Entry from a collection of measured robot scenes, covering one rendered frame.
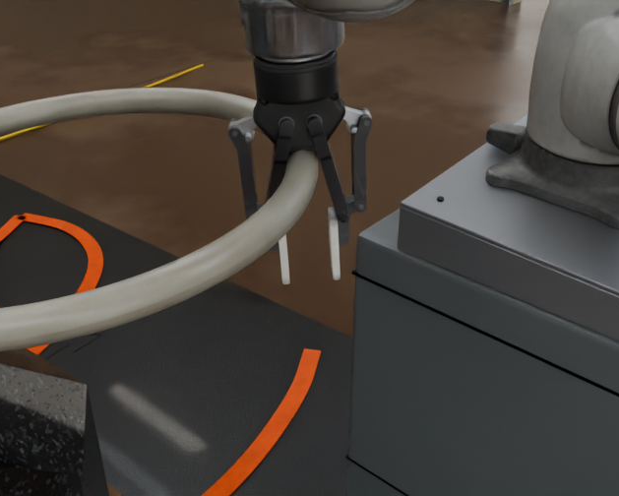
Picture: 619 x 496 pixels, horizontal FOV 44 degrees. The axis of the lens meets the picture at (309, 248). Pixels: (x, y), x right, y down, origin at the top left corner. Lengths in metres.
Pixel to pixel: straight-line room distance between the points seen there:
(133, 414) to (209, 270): 1.34
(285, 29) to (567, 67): 0.35
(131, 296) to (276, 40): 0.25
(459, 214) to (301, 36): 0.34
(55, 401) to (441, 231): 0.51
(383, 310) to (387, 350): 0.06
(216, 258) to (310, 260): 1.83
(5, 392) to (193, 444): 0.90
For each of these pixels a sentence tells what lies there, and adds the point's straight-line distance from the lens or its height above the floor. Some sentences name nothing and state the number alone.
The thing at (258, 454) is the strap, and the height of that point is 0.02.
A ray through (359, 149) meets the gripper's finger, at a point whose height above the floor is 1.00.
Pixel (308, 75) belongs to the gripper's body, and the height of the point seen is 1.08.
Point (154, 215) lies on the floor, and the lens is 2.70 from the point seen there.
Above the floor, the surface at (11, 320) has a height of 0.98.
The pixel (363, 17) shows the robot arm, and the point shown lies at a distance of 0.47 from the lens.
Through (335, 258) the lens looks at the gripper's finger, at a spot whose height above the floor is 0.88.
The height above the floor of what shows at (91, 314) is 0.98.
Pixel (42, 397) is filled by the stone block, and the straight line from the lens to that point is 0.99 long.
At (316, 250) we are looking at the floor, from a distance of 2.45.
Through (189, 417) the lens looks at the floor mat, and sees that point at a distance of 1.85.
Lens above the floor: 1.29
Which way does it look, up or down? 32 degrees down
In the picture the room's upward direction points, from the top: straight up
